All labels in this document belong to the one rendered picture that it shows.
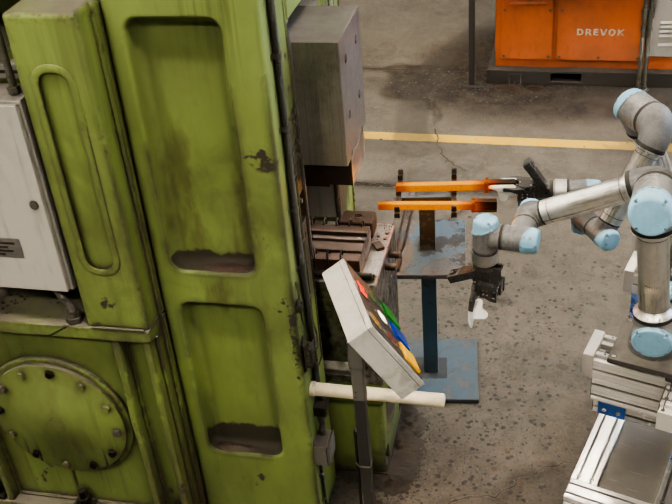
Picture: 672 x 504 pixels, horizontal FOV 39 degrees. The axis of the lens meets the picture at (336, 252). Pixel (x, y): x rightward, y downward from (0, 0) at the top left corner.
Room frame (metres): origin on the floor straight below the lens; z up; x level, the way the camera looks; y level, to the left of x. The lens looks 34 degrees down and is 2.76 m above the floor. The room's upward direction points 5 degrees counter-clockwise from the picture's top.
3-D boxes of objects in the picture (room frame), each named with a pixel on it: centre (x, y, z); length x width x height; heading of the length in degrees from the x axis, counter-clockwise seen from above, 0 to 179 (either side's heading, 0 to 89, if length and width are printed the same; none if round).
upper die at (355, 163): (2.76, 0.10, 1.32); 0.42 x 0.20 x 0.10; 75
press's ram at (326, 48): (2.80, 0.09, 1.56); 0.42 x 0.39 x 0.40; 75
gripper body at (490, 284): (2.31, -0.45, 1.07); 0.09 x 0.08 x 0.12; 58
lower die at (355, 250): (2.76, 0.10, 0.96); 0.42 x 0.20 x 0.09; 75
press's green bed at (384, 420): (2.81, 0.10, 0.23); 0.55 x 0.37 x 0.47; 75
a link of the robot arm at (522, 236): (2.29, -0.54, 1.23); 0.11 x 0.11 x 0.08; 66
